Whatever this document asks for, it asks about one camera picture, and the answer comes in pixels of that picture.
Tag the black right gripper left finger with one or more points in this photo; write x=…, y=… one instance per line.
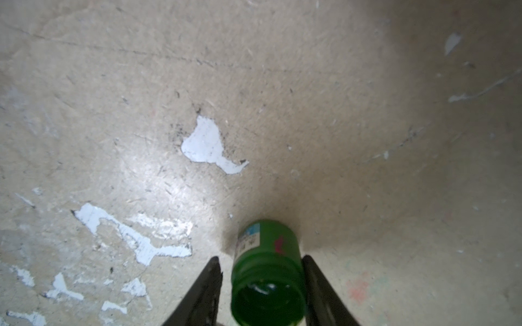
x=200, y=305

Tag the green paint jar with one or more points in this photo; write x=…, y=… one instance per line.
x=268, y=284

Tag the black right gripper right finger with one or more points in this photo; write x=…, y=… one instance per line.
x=324, y=306

